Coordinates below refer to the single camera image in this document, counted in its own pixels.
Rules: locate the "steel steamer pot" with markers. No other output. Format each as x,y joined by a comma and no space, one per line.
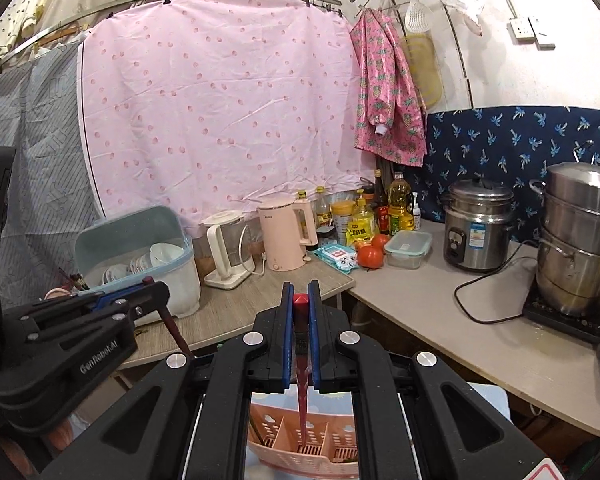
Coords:
580,240

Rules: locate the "small white pump bottle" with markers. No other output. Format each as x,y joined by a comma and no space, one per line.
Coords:
416,212

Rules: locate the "yellow seasoning bottle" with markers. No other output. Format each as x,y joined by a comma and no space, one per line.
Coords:
362,225

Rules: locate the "pink electric kettle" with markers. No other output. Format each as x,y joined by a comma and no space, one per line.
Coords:
282,235

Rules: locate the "steel rice cooker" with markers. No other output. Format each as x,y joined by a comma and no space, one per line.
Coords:
475,230

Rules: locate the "pink dotted curtain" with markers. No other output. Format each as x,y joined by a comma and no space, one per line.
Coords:
220,100

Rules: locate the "wet wipes pack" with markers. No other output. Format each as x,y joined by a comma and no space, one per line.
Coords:
336,257

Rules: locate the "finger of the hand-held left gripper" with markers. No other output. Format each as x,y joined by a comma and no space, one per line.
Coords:
80,301
105,317

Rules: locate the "dark red wooden chopstick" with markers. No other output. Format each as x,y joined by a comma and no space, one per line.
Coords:
175,332

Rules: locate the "white wall socket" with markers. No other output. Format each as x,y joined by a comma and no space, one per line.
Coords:
530,29

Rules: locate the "glass food container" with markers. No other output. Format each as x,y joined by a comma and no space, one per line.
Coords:
407,250

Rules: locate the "yellow plastic board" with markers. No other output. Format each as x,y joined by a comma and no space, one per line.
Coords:
425,70

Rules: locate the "red tomato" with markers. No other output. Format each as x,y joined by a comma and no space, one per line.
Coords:
370,258
381,241

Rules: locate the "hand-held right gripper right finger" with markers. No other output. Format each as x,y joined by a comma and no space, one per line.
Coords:
314,340

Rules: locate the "yellow powder can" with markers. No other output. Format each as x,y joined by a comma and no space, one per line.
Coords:
341,220

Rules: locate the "white plastic skimmer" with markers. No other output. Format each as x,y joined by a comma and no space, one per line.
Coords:
416,12

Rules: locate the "brown sauce bottle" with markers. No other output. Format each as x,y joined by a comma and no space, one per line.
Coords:
323,210

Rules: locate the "dark chopsticks bundle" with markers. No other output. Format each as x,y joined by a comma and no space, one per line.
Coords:
75,280

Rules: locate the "pink perforated utensil holder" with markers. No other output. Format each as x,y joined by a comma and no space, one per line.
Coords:
285,452

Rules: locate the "teal white dish rack bin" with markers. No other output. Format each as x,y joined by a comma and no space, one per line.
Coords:
130,270

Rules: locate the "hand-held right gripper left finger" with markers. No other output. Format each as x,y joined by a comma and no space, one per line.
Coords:
288,340

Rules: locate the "navy palm print cloth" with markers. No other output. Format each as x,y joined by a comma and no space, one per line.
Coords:
505,145

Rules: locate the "white glass blender jug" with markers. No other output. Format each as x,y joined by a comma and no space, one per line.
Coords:
225,250

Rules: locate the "dark soy sauce bottle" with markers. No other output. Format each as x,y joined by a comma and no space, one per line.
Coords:
381,205

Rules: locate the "black induction cooktop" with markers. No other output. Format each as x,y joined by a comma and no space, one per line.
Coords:
560,320

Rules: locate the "white ceramic bowl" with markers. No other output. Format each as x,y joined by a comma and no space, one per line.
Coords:
165,255

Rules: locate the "grey striped curtain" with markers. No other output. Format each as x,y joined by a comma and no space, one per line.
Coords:
35,160

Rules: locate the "cooking oil bottle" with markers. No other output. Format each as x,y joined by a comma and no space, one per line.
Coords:
401,205

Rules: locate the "pink pineapple print garment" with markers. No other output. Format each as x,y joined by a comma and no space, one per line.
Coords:
387,95

